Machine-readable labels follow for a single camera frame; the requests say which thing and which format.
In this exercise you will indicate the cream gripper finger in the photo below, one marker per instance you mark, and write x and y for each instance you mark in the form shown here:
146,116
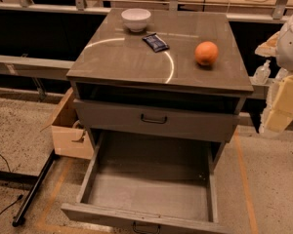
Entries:
278,113
268,48

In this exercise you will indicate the orange fruit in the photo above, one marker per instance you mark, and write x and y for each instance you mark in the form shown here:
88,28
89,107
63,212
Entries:
206,53

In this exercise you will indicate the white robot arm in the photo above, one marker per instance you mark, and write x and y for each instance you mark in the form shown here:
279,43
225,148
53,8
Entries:
284,53

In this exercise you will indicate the closed grey drawer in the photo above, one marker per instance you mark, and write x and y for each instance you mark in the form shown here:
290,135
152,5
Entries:
155,121

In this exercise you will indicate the grey drawer cabinet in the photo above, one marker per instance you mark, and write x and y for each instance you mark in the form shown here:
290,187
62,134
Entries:
118,66

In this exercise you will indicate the open grey bottom drawer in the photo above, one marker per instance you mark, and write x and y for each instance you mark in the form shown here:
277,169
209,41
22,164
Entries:
149,185

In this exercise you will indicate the clear sanitizer bottle left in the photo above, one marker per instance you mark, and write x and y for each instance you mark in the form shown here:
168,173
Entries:
262,73

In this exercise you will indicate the clear sanitizer bottle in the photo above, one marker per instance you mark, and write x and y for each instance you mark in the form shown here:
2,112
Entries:
262,73
282,73

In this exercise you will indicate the clear sanitizer bottle right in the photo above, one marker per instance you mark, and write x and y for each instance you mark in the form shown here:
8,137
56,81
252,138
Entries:
282,73

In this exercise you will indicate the dark blue snack packet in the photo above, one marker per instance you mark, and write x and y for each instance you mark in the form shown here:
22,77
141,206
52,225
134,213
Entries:
156,43

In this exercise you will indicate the white bowl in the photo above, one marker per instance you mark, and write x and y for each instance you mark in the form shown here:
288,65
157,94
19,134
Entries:
135,19

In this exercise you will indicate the cardboard box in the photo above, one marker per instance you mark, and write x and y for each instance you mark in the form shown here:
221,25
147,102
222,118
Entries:
69,137

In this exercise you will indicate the black metal floor bar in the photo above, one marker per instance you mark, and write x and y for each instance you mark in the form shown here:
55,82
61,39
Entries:
19,218

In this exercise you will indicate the grey metal rail shelf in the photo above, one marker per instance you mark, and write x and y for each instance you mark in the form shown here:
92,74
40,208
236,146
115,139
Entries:
35,67

